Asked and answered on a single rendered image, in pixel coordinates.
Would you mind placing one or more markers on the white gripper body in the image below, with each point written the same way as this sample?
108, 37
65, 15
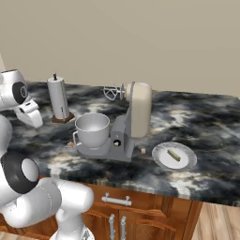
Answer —
32, 118

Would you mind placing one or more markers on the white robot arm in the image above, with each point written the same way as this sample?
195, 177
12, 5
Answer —
43, 197

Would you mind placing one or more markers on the grey metal mixer bowl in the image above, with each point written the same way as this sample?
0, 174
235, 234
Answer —
92, 129

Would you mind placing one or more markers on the black mixer knob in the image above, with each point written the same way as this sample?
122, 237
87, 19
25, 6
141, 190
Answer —
117, 143

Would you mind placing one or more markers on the grey and beige stand mixer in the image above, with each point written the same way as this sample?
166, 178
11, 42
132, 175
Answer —
139, 108

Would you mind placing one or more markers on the tan sugar cube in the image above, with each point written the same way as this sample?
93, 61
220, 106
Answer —
143, 151

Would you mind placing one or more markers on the yellow butter stick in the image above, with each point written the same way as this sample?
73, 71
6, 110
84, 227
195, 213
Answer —
173, 155

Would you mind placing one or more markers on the brown wooden towel holder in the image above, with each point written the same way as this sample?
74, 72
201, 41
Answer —
63, 119

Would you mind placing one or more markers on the white paper towel roll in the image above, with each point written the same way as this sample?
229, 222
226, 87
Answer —
58, 97

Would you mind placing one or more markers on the brown wooden cupboard door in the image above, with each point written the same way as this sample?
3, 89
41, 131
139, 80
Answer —
150, 229
100, 226

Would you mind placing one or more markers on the brown wooden drawer front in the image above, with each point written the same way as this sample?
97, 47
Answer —
146, 200

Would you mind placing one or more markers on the white round plate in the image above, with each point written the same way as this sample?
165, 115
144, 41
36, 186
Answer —
185, 157

